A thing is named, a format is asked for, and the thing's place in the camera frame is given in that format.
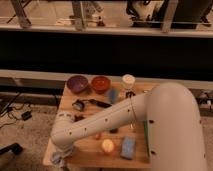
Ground light blue towel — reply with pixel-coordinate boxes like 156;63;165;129
50;152;68;168

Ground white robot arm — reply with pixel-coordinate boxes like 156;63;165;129
51;82;207;171

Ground red bowl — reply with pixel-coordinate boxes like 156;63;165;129
91;76;111;94

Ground blue sponge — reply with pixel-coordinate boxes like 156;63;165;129
108;88;119;104

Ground white lidded cup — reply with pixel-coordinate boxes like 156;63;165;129
122;74;135;90

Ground metal cup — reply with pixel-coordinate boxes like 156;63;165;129
125;91;136;98

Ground purple bowl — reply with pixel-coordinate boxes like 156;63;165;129
67;75;88;94

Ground bunch of dark grapes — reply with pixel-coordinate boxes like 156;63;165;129
74;115;85;122

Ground black remote control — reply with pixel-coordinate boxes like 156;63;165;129
109;128;118;134

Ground orange carrot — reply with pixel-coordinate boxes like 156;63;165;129
95;133;101;140

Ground green plastic tray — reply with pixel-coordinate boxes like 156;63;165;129
143;121;149;148

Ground wooden table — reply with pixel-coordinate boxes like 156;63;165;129
42;81;161;171

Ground blue folded cloth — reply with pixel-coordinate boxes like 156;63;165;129
120;137;136;160

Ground black power adapter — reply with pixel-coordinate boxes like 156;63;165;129
21;111;32;121

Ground black handled brush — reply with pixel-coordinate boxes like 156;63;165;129
72;99;111;112

